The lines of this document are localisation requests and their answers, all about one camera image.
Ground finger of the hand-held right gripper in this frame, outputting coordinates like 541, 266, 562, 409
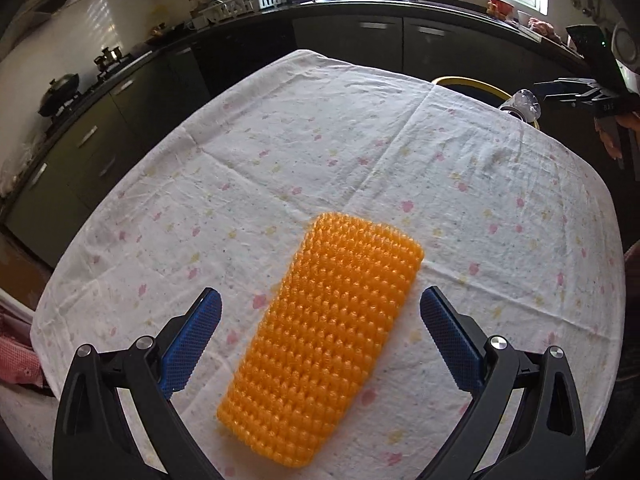
532, 77, 599, 99
550, 91, 609, 107

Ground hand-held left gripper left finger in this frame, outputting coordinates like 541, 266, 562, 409
52, 287, 223, 480

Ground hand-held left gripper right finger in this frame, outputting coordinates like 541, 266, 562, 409
419, 286, 586, 480

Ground clear plastic bottle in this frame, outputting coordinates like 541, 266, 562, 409
497, 88, 542, 123

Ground yellow rimmed trash bin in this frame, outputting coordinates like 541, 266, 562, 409
431, 76, 542, 128

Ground person's right hand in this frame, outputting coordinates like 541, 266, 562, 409
597, 114, 640, 161

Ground white round appliance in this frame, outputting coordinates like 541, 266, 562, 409
612, 22, 640, 86

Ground red printed apron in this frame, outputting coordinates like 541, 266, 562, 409
0, 332, 51, 386

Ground green base cabinets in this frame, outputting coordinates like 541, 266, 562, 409
0, 7, 601, 271

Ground floral white tablecloth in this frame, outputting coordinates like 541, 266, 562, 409
31, 49, 628, 480

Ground black kitchen countertop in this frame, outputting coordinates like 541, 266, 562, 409
0, 0, 601, 201

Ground black gas stove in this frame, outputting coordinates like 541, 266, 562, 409
45, 55, 146, 131

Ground black wok with lid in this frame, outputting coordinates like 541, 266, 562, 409
39, 73, 81, 117

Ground small steel pot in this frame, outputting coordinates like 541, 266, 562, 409
95, 46, 126, 69

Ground dark frying pan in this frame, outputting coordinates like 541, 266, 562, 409
145, 22, 186, 41

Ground white dish rack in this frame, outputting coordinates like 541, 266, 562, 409
200, 0, 291, 23

